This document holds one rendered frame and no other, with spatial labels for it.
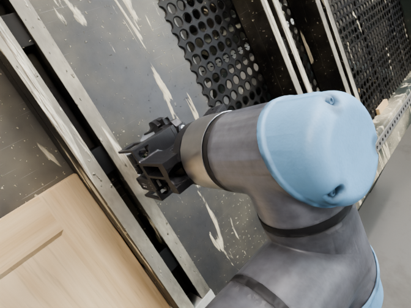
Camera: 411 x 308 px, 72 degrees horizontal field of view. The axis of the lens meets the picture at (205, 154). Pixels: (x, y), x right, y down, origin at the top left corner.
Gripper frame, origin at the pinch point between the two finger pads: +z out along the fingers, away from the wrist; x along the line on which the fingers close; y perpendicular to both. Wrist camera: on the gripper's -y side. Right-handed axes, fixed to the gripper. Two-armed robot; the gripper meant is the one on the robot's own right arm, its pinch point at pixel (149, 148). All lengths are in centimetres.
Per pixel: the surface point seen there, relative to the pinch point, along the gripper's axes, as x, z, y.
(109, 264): 11.7, 0.1, 15.0
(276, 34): -6.4, -3.0, -37.4
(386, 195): 120, 42, -142
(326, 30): -1, -2, -58
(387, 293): 131, 22, -79
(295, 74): 3.8, -1.6, -40.4
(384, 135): 40, 0, -75
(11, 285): 5.2, 0.0, 25.5
